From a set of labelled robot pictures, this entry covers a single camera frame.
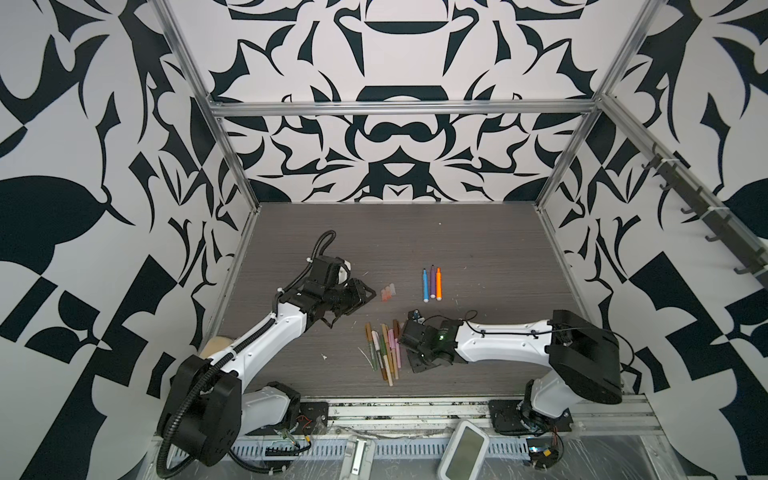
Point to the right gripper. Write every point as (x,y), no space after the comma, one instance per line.
(416,367)

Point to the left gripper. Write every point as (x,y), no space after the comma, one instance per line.
(359,297)

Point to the blue marker pen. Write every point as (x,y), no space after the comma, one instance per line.
(426,285)

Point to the purple marker pen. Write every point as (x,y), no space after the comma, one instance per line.
(432,282)

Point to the orange marker pen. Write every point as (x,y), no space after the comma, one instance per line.
(437,284)

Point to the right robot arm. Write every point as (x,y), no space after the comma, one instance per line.
(583,360)

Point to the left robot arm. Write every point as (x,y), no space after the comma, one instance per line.
(208,406)

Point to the pink cap beige pen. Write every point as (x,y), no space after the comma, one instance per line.
(394,353)

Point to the gold cap green pen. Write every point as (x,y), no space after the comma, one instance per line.
(370,342)

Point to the tan cap beige pen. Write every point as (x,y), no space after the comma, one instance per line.
(389,352)

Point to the green cap beige pen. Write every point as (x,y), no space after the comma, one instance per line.
(385,360)

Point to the beige foam pad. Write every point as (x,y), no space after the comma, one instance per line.
(214,345)

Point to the white plastic clip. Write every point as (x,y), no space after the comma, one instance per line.
(358,459)

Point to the small circuit board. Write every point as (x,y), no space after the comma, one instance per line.
(544,453)

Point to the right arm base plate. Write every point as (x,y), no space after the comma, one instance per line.
(517,418)

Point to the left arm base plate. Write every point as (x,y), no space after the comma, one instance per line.
(307,418)

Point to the black coat hook rail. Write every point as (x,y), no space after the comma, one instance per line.
(701,204)

